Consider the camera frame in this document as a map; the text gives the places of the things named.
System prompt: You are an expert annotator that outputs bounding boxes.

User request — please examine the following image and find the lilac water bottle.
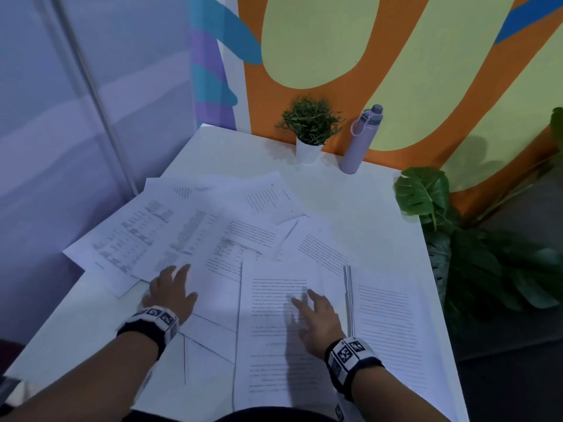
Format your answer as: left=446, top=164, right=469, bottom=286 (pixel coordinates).
left=339, top=104, right=384, bottom=175

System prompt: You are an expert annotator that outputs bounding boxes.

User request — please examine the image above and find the pile of printed papers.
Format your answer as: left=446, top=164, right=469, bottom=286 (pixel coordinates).
left=63, top=171, right=352, bottom=422

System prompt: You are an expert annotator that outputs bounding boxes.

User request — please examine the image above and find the person's left hand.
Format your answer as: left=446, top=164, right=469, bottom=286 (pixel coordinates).
left=140, top=264, right=199, bottom=326

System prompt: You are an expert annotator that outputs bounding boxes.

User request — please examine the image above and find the person's black shirt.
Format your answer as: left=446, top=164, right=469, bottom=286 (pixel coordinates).
left=131, top=406, right=340, bottom=422

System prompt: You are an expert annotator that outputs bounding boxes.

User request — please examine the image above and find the white table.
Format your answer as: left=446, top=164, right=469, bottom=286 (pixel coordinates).
left=3, top=124, right=470, bottom=422

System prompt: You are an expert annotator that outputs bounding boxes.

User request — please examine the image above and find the thick neat paper stack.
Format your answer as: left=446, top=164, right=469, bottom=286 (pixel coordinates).
left=342, top=264, right=460, bottom=422

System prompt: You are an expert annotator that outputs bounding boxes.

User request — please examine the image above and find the black left wrist strap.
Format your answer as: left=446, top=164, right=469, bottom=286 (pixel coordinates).
left=116, top=305, right=180, bottom=361

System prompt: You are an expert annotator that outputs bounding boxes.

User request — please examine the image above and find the large green monstera plant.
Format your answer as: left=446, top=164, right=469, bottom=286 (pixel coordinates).
left=394, top=107, right=563, bottom=343

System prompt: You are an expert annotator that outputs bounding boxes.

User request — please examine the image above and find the grey metal frame pole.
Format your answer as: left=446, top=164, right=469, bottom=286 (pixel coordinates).
left=33, top=0, right=141, bottom=198

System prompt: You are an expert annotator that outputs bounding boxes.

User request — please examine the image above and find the black wrist strap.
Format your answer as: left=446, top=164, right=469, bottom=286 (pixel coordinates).
left=116, top=305, right=180, bottom=361
left=324, top=337, right=385, bottom=403

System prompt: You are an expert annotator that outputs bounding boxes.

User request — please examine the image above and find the person's right hand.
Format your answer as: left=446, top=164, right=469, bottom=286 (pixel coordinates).
left=290, top=288, right=346, bottom=360

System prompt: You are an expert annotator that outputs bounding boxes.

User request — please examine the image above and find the small green plant white pot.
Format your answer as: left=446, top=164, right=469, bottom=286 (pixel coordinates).
left=276, top=95, right=344, bottom=165

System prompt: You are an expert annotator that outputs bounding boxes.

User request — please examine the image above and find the black right wrist strap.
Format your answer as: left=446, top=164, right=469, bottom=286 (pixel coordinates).
left=324, top=337, right=385, bottom=403

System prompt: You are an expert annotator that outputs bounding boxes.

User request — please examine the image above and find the person's right forearm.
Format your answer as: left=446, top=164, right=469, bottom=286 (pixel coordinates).
left=351, top=363, right=452, bottom=422

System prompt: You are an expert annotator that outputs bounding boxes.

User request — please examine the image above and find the person's left forearm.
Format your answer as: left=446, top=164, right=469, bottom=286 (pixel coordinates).
left=0, top=331, right=159, bottom=422

